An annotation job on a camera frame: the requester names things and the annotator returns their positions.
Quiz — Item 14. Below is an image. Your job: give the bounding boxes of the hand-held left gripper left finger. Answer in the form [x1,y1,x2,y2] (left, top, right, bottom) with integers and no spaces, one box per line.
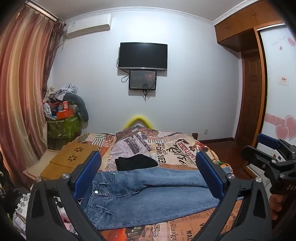
[26,151,104,241]

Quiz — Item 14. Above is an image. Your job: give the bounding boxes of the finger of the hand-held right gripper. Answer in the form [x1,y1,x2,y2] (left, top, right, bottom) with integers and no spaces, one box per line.
[242,145,278,171]
[257,133,296,161]

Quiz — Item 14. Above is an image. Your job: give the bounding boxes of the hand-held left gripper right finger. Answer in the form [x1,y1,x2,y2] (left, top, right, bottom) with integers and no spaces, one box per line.
[196,151,272,241]

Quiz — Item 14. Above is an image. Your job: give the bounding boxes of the blue denim pants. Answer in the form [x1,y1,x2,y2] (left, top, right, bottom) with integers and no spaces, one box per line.
[80,167,233,231]

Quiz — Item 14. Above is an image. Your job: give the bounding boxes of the person's right hand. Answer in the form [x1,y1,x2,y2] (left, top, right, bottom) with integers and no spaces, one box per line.
[270,194,284,221]

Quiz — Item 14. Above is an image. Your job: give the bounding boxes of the bamboo lap desk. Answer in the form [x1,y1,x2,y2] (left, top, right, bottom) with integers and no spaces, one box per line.
[40,142,100,180]

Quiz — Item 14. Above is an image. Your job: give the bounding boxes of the printed blanket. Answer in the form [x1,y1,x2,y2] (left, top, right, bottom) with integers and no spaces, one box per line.
[69,126,245,241]

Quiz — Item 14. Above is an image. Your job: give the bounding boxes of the wooden door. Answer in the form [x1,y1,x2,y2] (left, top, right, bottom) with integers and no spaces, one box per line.
[240,50,262,147]

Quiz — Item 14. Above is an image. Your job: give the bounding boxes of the black folded garment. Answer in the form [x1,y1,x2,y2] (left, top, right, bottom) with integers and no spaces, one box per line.
[115,154,159,172]

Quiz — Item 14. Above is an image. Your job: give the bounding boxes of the green storage box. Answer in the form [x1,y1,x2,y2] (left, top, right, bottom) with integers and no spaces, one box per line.
[47,115,82,139]

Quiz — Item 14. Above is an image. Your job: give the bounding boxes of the beige board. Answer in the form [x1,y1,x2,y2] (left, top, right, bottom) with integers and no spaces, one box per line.
[22,148,61,179]

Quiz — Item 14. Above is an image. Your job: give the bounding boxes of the orange box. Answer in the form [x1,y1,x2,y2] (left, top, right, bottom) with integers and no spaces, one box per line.
[56,109,74,119]

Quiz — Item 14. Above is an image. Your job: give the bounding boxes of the grey plush pillow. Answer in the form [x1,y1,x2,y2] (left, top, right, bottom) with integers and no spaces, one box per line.
[62,94,89,122]

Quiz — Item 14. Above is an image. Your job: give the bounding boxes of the yellow curved cushion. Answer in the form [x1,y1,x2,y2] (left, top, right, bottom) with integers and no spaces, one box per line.
[124,116,153,129]

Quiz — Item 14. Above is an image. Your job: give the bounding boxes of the pile of clothes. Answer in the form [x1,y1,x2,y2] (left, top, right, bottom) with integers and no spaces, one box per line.
[42,83,78,103]

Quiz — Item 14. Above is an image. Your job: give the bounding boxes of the striped pink curtain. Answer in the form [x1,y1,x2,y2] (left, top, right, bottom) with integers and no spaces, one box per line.
[0,2,58,186]

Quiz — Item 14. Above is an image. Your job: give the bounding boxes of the wooden overhead cabinet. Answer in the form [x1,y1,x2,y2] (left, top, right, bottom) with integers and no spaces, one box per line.
[214,0,287,45]

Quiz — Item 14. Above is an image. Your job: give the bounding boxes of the dark patterned curtain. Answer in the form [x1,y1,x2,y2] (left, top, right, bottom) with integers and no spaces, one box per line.
[45,19,65,102]

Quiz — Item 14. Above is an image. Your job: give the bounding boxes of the white air conditioner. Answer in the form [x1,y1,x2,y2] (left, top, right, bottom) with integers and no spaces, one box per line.
[64,13,112,39]

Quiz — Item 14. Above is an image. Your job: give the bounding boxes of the small wall monitor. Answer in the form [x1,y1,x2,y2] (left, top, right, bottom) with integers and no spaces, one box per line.
[129,70,157,90]

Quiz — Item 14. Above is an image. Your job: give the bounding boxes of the black wall television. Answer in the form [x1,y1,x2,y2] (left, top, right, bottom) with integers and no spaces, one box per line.
[118,42,168,70]

